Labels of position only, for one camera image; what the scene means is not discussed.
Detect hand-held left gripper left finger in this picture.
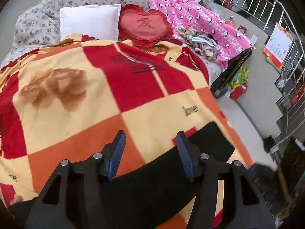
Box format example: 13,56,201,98
24,130,126,229

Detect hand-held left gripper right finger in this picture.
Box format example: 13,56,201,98
176,131,277,229

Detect black pants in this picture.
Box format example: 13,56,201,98
9,122,235,229

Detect red orange checkered blanket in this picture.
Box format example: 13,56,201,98
0,35,254,228

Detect red box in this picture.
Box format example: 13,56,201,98
229,85,248,101

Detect green yellow plastic bag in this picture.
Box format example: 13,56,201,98
228,65,249,90

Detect pile of colourful clothes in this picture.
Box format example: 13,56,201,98
174,26,223,60

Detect red heart-shaped cushion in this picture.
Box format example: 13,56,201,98
118,4,174,49

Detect pink penguin print blanket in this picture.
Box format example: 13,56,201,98
142,0,256,69

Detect white pillow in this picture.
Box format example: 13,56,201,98
59,4,122,41

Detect metal stair railing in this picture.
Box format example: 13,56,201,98
222,0,305,152

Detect grey floral quilt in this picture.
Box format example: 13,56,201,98
0,0,150,68

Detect red white wall calendar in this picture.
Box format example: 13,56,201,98
262,23,294,68

